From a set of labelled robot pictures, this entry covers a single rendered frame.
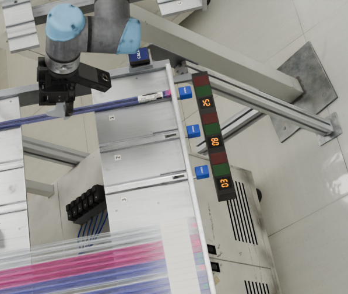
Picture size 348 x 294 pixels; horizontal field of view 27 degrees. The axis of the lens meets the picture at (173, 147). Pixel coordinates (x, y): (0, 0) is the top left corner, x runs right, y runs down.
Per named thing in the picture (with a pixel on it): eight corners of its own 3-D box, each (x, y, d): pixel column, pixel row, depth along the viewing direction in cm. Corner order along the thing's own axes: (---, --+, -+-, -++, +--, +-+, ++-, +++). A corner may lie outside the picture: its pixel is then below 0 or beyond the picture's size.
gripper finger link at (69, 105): (62, 105, 172) (64, 81, 165) (70, 105, 173) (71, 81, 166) (64, 121, 170) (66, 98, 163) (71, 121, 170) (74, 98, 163)
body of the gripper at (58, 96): (36, 81, 169) (37, 48, 159) (73, 80, 171) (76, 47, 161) (38, 108, 166) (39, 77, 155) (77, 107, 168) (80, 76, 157)
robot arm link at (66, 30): (88, 31, 144) (45, 29, 143) (85, 65, 154) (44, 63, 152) (88, 1, 148) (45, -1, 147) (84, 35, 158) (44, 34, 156)
